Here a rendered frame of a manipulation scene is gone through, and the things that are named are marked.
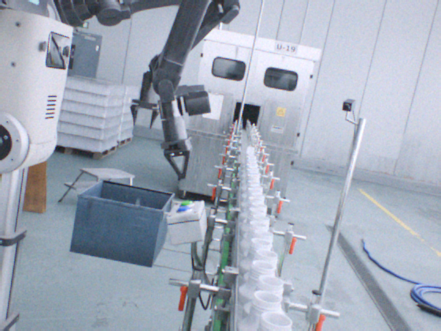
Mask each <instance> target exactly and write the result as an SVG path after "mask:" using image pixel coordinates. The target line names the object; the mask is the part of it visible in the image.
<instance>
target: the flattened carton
mask: <svg viewBox="0 0 441 331"><path fill-rule="evenodd" d="M22 210H27V211H31V212H36V213H40V214H42V213H43V211H44V212H46V161H43V162H40V163H38V164H35V165H31V166H29V167H28V175H27V180H26V187H25V193H24V204H23V209H22Z"/></svg>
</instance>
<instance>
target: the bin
mask: <svg viewBox="0 0 441 331"><path fill-rule="evenodd" d="M173 196H174V194H172V193H168V192H161V191H157V190H153V189H149V188H142V187H138V186H134V185H130V184H123V183H119V182H115V181H111V180H103V179H102V180H100V181H99V182H97V183H96V184H93V185H92V186H90V187H89V188H87V189H85V190H84V191H82V192H81V193H79V194H77V198H78V199H77V203H76V213H75V218H74V223H73V228H72V238H71V243H70V249H69V251H71V252H75V253H80V254H84V255H90V256H94V257H98V258H105V259H109V260H113V261H118V262H124V263H128V264H132V265H141V266H147V267H151V268H152V266H160V267H165V268H168V269H172V270H179V271H183V272H187V273H192V271H189V270H182V269H177V268H173V267H169V266H163V265H159V264H155V261H156V259H157V257H158V256H159V254H160V252H161V249H164V250H168V251H174V252H179V253H183V254H187V255H190V254H191V253H187V252H183V251H177V250H173V249H169V248H165V247H163V246H164V244H165V241H166V237H167V232H168V223H167V219H166V218H167V216H168V215H169V214H170V212H171V210H172V203H177V204H181V203H182V202H179V201H175V200H172V199H173Z"/></svg>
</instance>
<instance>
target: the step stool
mask: <svg viewBox="0 0 441 331"><path fill-rule="evenodd" d="M80 172H81V173H80V175H79V176H77V178H76V179H75V180H74V182H65V183H64V185H65V186H67V187H69V189H68V190H67V192H66V193H65V194H64V195H63V196H62V197H61V199H60V200H58V202H61V201H62V200H63V199H64V198H65V197H66V196H67V194H68V193H69V192H70V190H71V189H73V190H75V191H84V190H85V189H87V188H89V187H90V186H92V185H93V184H96V183H97V182H99V181H100V178H109V179H108V180H111V179H112V178H129V184H130V185H132V177H135V175H133V174H129V173H126V172H124V171H121V170H119V169H80ZM84 173H86V174H87V175H92V176H93V177H97V181H86V182H77V181H78V179H79V178H80V176H81V175H83V174H84Z"/></svg>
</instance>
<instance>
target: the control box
mask: <svg viewBox="0 0 441 331"><path fill-rule="evenodd" d="M187 206H189V207H190V208H191V209H190V210H186V211H181V212H179V211H178V208H180V207H182V206H181V204H176V205H174V206H173V208H172V210H171V212H170V214H169V215H168V216H167V218H166V219H167V223H168V229H169V237H170V244H171V245H176V244H187V243H191V268H192V270H193V266H194V265H195V264H196V266H201V267H203V265H202V263H201V261H200V259H199V257H198V255H197V242H198V241H203V240H204V237H205V234H206V230H207V218H206V210H205V205H204V201H203V200H199V201H196V202H192V204H191V205H187ZM194 261H195V264H194ZM202 279H203V281H204V283H205V285H212V286H216V284H214V285H213V281H214V279H212V280H211V283H210V281H209V278H208V276H207V274H206V272H205V269H204V267H203V271H202ZM215 295H216V294H213V293H209V298H208V302H207V304H206V307H205V305H204V303H203V301H202V297H201V294H200V291H199V294H198V297H199V300H200V303H201V305H202V308H203V310H204V311H207V310H208V307H209V303H210V300H211V305H210V310H211V306H212V302H213V297H215Z"/></svg>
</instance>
